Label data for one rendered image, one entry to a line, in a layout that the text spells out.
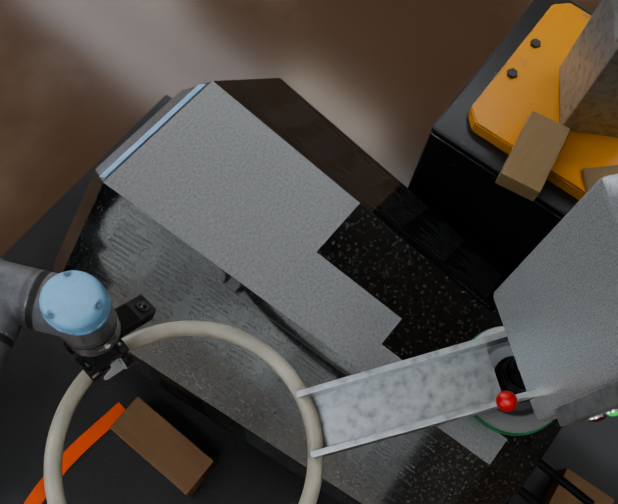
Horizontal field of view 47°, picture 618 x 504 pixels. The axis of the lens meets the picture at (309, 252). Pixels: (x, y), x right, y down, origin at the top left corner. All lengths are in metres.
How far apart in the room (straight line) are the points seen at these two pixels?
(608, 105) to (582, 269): 0.93
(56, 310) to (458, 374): 0.70
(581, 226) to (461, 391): 0.52
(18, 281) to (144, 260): 0.54
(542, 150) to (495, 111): 0.17
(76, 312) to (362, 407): 0.56
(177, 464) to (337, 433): 0.89
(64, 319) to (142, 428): 1.16
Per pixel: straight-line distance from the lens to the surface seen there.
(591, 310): 0.93
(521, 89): 1.92
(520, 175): 1.73
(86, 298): 1.06
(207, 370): 1.61
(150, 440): 2.17
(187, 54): 2.86
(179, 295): 1.57
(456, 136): 1.84
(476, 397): 1.33
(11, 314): 1.11
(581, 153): 1.88
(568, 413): 1.04
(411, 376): 1.34
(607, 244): 0.86
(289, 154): 1.61
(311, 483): 1.32
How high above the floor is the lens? 2.27
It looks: 68 degrees down
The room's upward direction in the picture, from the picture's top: 8 degrees clockwise
